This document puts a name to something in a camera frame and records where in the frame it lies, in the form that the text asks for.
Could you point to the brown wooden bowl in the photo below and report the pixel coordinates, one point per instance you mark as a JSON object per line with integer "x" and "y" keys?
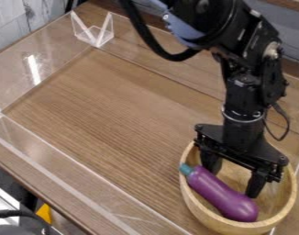
{"x": 275, "y": 200}

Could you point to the black device with yellow label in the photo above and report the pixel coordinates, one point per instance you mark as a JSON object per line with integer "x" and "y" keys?
{"x": 20, "y": 221}

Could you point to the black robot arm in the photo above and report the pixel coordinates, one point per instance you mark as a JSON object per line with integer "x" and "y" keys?
{"x": 244, "y": 43}

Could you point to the clear acrylic corner bracket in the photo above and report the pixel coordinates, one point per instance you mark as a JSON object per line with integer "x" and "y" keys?
{"x": 96, "y": 36}

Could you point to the purple toy eggplant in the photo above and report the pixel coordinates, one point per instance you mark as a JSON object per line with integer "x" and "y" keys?
{"x": 232, "y": 204}

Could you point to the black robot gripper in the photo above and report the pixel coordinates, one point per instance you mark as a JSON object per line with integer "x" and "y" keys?
{"x": 237, "y": 141}

